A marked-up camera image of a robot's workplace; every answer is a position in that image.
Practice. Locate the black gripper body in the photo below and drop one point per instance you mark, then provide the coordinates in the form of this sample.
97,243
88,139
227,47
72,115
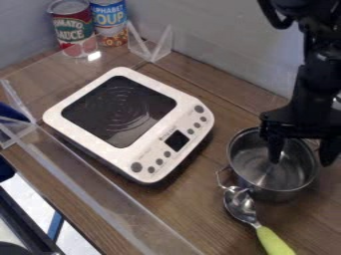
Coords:
286,123

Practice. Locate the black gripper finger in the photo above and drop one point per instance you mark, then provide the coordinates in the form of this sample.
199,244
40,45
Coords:
329,150
275,142

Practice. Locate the silver pot with handles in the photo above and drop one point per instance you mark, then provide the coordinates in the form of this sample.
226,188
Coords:
273,182

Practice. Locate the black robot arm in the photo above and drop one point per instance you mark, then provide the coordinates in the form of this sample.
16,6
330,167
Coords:
318,77

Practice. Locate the white and black stove top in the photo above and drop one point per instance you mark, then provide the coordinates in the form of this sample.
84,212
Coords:
138,124

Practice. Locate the clear acrylic front barrier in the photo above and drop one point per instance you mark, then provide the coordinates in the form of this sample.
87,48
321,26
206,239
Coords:
113,221

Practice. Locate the alphabet soup can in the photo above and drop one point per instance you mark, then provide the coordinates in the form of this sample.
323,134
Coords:
109,20

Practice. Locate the tomato sauce can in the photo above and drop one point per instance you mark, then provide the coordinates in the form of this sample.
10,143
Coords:
73,27

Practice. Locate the spoon with green handle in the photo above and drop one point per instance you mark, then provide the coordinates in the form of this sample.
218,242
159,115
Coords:
239,205

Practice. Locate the clear acrylic corner bracket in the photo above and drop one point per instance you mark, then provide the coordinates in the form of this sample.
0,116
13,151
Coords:
150,50

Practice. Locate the black metal table frame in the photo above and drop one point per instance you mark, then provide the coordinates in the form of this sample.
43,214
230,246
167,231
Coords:
24,238

